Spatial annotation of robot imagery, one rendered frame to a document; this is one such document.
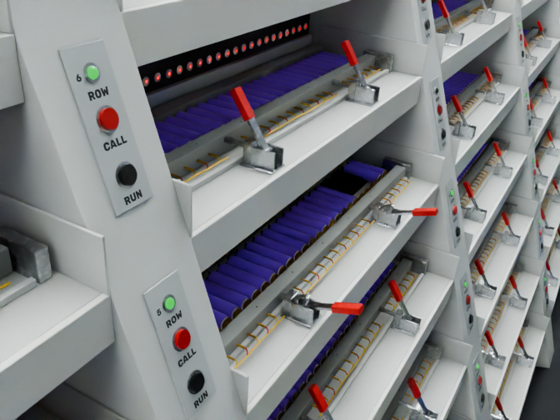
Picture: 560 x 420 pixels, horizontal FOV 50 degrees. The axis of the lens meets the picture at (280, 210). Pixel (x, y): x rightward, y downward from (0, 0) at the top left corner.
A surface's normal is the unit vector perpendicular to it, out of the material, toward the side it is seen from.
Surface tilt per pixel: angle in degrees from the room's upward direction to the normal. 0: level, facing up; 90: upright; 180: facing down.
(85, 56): 90
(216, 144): 109
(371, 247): 19
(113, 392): 90
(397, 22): 90
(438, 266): 90
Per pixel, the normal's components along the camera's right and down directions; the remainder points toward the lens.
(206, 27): 0.86, 0.29
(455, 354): -0.51, 0.40
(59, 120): 0.83, -0.01
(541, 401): -0.23, -0.92
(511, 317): 0.06, -0.87
